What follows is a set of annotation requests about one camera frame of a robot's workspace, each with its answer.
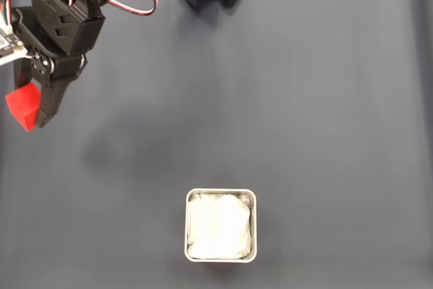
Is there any white square metal box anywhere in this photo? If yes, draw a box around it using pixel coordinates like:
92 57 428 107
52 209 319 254
184 187 257 263

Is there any dark table mat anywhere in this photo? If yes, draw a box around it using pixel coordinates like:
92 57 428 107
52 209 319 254
0 0 433 289

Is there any white camera circuit board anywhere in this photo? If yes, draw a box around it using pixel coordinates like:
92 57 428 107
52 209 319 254
0 23 28 66

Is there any red cube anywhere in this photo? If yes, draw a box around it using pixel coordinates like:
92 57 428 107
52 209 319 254
5 82 42 132

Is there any white crumpled tissue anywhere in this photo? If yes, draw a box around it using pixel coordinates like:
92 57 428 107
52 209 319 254
187 192 253 260

